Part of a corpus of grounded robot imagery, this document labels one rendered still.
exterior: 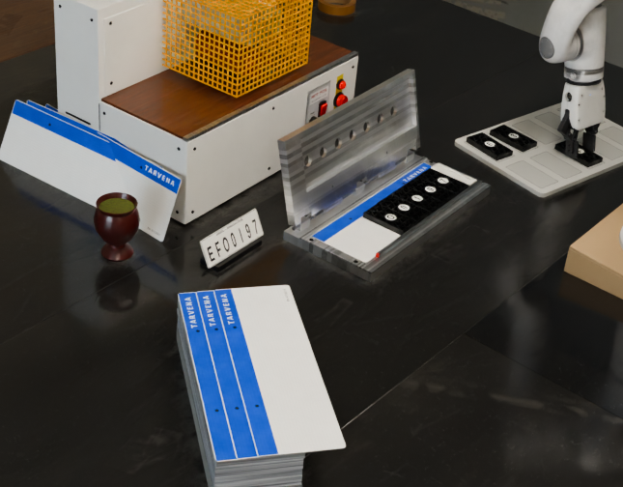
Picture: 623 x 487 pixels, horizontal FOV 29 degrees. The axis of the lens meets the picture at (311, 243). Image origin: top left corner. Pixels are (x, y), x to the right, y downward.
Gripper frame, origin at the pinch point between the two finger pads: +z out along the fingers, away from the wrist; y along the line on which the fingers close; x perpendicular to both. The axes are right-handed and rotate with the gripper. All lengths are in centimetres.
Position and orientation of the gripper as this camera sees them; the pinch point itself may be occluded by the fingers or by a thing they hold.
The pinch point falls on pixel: (580, 146)
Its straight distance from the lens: 276.5
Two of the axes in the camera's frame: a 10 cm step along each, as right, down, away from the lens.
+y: 7.8, -2.9, 5.5
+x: -6.2, -2.9, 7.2
